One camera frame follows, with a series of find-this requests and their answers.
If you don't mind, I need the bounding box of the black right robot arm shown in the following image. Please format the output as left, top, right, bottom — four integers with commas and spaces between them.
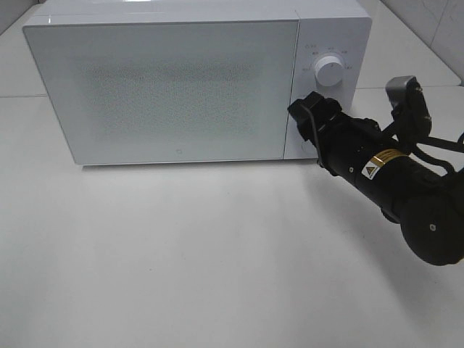
288, 92, 463, 266

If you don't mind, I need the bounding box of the white microwave door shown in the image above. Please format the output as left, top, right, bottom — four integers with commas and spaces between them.
24, 21, 298, 165

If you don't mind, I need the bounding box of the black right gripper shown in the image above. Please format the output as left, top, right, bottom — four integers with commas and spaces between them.
288, 91, 381, 160

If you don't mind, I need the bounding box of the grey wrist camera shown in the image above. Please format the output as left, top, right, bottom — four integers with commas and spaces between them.
385, 75, 421, 109

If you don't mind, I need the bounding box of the white microwave oven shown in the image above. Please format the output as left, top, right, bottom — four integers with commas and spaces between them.
22, 1, 372, 163

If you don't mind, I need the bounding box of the white upper power knob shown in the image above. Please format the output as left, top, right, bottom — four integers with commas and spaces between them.
313, 52, 344, 87

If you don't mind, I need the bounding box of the round white door button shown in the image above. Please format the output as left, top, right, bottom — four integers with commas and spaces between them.
302, 141, 318, 158

